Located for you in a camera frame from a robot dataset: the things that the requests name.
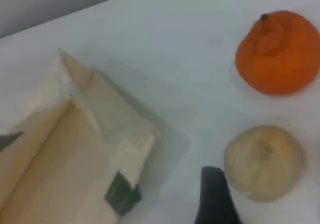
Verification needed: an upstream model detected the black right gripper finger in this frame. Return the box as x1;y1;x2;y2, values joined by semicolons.
194;166;242;224

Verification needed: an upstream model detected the orange fruit with stem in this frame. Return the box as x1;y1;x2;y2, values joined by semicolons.
235;10;320;95

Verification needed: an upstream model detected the white bag with green handles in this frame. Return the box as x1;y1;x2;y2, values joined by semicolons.
0;48;161;224

